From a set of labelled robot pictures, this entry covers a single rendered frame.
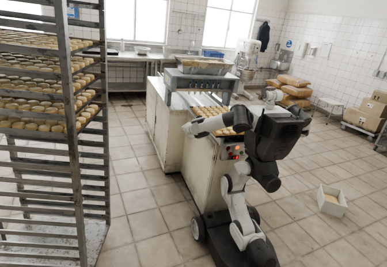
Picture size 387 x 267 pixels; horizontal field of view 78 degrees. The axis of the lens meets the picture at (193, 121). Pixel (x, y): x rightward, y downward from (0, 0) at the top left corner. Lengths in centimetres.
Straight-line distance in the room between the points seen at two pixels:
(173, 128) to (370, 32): 462
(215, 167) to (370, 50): 462
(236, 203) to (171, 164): 98
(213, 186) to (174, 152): 71
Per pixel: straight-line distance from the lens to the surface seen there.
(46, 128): 127
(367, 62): 595
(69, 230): 213
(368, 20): 608
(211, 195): 213
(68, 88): 107
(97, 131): 163
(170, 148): 254
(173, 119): 239
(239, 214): 196
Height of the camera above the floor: 170
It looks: 24 degrees down
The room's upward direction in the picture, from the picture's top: 8 degrees clockwise
